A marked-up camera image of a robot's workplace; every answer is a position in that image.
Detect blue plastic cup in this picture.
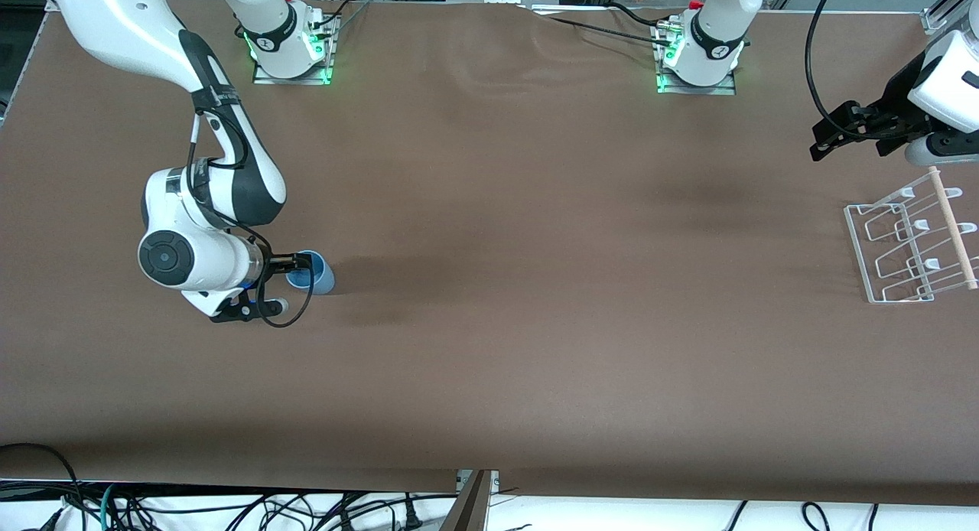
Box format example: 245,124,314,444
285,249,337,296

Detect brown table cover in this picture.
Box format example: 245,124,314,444
0,0,979,509

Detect black right arm wrist cable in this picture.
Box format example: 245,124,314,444
187,106,316,330

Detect black arm wrist cable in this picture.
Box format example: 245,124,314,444
187,106,316,330
804,0,851,132

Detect black left arm wrist cable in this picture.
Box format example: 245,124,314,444
804,0,851,132

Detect white wire cup rack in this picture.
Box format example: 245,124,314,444
844,168,979,305

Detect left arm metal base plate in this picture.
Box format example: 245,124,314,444
655,22,737,96

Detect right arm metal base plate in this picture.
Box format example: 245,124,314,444
252,15,336,86

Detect short black table cable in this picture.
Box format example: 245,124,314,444
607,1,678,31

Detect tangled black floor cables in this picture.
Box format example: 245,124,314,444
115,491,460,531

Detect thin black base cable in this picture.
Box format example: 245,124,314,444
315,0,371,28

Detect long black table cable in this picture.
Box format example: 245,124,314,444
528,9,678,50

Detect black looped floor cable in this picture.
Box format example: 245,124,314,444
0,442,86,531

